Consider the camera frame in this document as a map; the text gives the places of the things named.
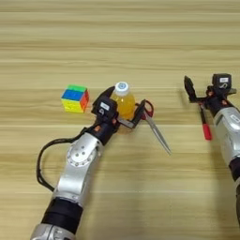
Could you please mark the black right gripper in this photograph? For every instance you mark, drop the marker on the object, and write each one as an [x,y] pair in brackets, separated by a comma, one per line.
[215,101]

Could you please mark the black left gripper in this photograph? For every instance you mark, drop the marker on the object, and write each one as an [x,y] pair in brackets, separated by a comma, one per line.
[106,129]

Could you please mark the orange juice bottle white cap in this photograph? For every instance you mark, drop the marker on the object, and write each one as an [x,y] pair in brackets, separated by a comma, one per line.
[125,104]

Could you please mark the colourful puzzle cube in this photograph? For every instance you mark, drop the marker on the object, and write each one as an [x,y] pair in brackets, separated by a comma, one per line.
[75,98]

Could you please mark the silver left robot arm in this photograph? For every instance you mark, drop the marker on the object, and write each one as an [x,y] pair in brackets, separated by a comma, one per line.
[76,175]

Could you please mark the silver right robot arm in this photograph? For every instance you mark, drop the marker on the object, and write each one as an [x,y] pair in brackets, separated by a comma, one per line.
[229,134]

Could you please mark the small black box white label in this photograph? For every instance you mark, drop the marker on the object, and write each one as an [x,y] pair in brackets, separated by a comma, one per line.
[222,82]
[104,108]

